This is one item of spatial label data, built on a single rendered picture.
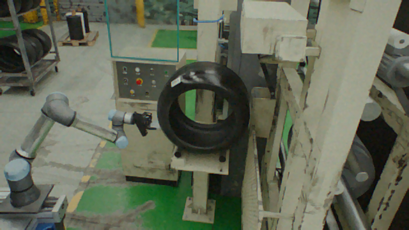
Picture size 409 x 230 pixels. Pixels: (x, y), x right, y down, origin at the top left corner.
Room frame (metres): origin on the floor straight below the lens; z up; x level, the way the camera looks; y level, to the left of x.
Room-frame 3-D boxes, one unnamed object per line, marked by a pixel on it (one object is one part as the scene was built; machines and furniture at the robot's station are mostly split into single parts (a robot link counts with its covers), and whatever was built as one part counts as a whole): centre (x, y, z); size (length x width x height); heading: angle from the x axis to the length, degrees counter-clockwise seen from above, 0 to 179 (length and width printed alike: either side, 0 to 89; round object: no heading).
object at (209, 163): (1.63, -0.03, 0.80); 0.37 x 0.36 x 0.02; 84
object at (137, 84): (2.39, 0.44, 0.63); 0.56 x 0.41 x 1.27; 84
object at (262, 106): (1.81, -0.43, 1.05); 0.20 x 0.15 x 0.30; 174
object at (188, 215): (1.89, -0.03, 0.02); 0.27 x 0.27 x 0.04; 84
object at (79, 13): (7.69, 3.27, 0.38); 1.20 x 0.80 x 0.76; 11
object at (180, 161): (1.65, 0.11, 0.83); 0.36 x 0.09 x 0.06; 174
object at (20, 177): (1.25, 1.00, 0.88); 0.13 x 0.12 x 0.14; 25
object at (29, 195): (1.25, 0.99, 0.77); 0.15 x 0.15 x 0.10
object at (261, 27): (1.48, -0.31, 1.71); 0.61 x 0.25 x 0.15; 174
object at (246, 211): (1.37, -0.33, 0.65); 0.90 x 0.02 x 0.70; 174
